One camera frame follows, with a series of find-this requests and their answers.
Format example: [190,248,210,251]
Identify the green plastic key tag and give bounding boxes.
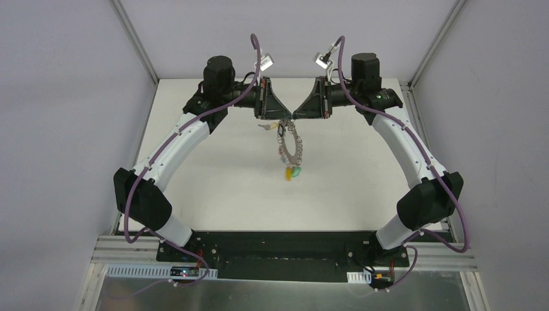
[291,167,302,178]

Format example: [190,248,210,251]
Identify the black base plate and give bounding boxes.
[156,231,409,282]

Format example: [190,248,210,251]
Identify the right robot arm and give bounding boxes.
[293,52,464,266]

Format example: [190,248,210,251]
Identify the large metal keyring with rings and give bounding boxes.
[276,119,303,169]

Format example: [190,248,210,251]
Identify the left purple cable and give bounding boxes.
[123,33,262,244]

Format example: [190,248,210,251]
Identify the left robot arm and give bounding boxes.
[113,56,292,262]

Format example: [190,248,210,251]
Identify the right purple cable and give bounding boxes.
[330,35,471,253]

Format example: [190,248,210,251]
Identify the right white cable duct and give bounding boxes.
[346,270,372,284]

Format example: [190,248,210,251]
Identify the purple cable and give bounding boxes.
[330,35,471,253]
[123,33,262,244]

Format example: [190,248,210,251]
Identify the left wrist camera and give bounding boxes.
[254,53,274,72]

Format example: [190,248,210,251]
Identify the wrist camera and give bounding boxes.
[314,49,333,71]
[254,53,274,72]

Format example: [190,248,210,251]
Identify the yellow plastic key tag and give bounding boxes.
[285,167,293,181]

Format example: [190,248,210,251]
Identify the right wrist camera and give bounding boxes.
[314,49,333,71]

